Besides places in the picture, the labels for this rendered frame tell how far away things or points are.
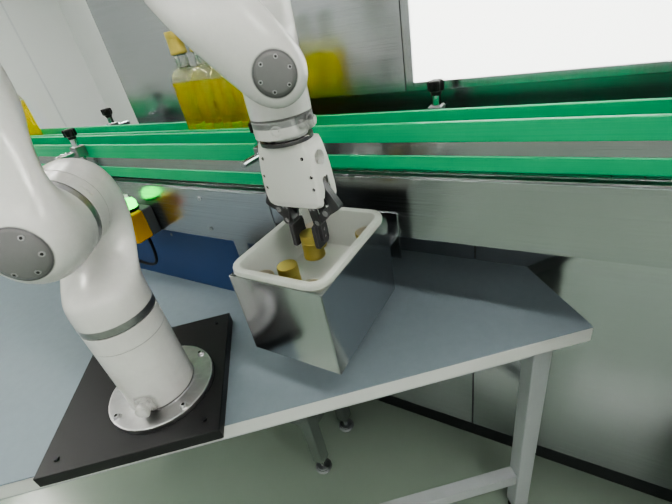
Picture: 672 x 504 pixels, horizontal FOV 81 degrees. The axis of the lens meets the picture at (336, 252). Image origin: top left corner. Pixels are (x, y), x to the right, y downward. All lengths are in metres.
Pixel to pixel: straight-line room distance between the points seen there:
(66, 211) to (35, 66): 6.57
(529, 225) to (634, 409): 0.69
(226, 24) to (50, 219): 0.30
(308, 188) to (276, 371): 0.39
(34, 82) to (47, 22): 0.85
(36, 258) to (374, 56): 0.66
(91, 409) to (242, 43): 0.70
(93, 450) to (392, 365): 0.52
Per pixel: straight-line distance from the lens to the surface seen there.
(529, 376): 0.96
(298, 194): 0.57
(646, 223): 0.68
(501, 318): 0.84
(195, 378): 0.80
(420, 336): 0.80
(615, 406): 1.25
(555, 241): 0.70
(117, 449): 0.80
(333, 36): 0.90
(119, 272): 0.68
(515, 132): 0.65
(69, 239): 0.57
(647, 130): 0.65
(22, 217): 0.56
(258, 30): 0.44
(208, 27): 0.44
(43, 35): 7.26
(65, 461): 0.85
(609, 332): 1.08
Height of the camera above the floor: 1.31
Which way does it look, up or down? 31 degrees down
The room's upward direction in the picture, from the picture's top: 12 degrees counter-clockwise
